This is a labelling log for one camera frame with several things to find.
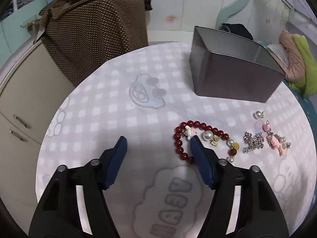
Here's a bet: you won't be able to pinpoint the teal bunk bed frame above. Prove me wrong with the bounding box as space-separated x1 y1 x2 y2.
215 0 317 30

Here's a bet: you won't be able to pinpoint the dark red bead bracelet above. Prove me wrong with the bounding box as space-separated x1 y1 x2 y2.
174 120 240 164

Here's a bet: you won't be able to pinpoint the pink padded jacket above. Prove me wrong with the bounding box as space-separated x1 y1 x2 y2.
279 30 306 83

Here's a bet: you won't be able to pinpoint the brown dotted cloth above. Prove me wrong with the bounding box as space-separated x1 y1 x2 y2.
29 0 152 86

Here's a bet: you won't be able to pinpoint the pink charm jewelry cluster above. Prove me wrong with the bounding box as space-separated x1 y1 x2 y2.
262 120 292 156

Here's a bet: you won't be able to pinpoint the beige cabinet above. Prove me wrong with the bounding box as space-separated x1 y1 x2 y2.
1 42 75 232

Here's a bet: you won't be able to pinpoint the grey metal box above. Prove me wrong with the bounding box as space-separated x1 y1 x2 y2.
189 26 285 103

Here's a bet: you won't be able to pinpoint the pink checked tablecloth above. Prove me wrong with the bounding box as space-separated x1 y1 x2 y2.
35 42 316 237

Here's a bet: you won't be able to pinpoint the pearl earring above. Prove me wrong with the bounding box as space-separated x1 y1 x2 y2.
254 111 265 119

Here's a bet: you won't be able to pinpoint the folded dark clothes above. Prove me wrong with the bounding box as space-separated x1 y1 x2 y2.
219 23 254 41

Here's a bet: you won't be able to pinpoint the silver rhinestone chain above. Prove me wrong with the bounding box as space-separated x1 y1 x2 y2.
242 131 265 154

